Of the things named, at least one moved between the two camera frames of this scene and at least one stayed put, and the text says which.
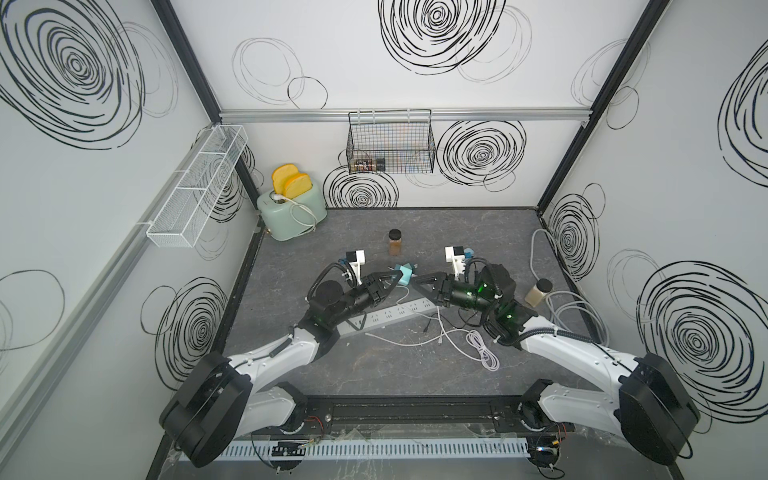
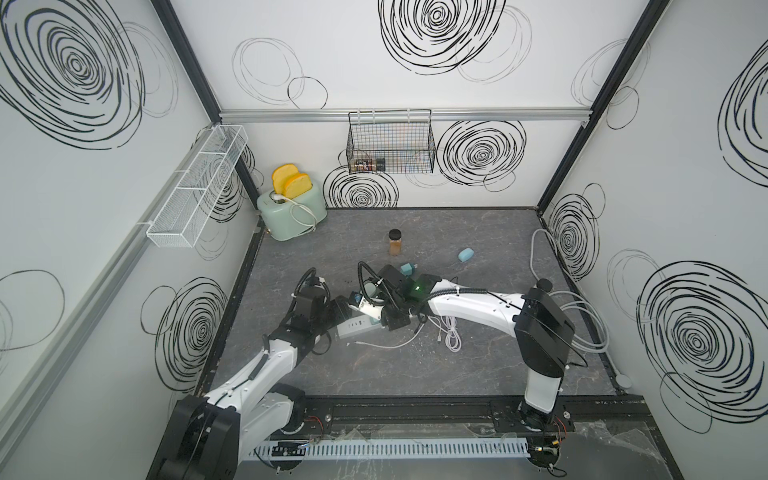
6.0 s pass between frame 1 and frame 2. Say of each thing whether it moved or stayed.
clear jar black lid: stayed
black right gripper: moved
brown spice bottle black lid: stayed
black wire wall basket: stayed
